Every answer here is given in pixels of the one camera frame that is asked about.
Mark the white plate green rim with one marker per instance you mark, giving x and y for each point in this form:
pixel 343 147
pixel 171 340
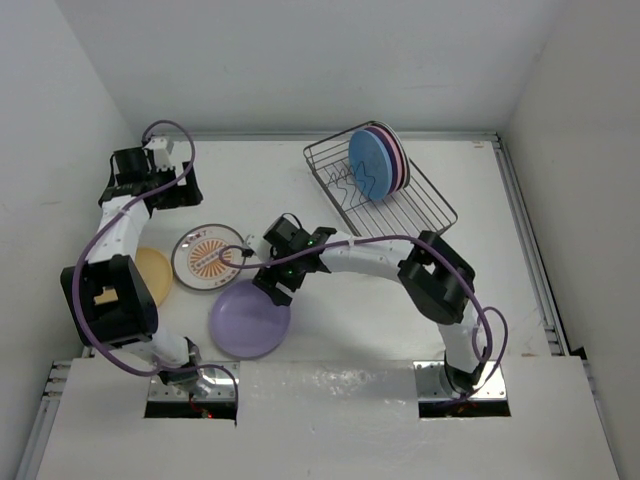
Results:
pixel 407 172

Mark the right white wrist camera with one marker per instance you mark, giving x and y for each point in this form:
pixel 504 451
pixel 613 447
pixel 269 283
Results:
pixel 252 246

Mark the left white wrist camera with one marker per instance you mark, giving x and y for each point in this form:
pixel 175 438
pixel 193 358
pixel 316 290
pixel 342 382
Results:
pixel 157 151

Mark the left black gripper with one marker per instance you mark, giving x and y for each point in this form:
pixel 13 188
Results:
pixel 181 196

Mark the metal base plate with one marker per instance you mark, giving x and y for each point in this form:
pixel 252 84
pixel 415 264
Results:
pixel 205 383
pixel 432 384

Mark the metal wire dish rack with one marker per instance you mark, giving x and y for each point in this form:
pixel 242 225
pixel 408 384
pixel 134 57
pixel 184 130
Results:
pixel 420 206

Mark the pink plastic plate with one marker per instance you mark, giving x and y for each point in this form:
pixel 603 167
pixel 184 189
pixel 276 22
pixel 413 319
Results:
pixel 400 156

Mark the white front cover board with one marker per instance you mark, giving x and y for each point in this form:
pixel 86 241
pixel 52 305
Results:
pixel 323 420

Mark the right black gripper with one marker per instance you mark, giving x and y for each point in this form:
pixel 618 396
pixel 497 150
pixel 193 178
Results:
pixel 268 277

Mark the blue plastic plate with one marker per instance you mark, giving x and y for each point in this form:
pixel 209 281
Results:
pixel 370 163

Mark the purple plastic plate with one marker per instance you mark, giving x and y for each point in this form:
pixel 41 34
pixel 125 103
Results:
pixel 244 322

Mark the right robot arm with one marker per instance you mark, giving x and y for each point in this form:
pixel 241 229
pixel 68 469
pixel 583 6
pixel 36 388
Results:
pixel 438 281

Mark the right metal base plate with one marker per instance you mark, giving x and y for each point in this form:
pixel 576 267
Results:
pixel 432 384

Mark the white plate orange sunburst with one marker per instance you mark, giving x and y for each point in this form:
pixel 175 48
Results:
pixel 200 259

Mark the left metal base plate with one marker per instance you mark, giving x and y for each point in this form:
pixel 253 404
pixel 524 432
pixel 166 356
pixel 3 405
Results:
pixel 205 383

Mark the yellow plastic plate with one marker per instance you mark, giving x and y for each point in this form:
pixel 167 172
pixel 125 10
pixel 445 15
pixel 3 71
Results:
pixel 156 272

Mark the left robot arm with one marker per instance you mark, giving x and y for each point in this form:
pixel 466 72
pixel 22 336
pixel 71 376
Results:
pixel 112 307

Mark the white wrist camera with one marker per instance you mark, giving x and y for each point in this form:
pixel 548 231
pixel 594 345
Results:
pixel 252 246
pixel 157 151

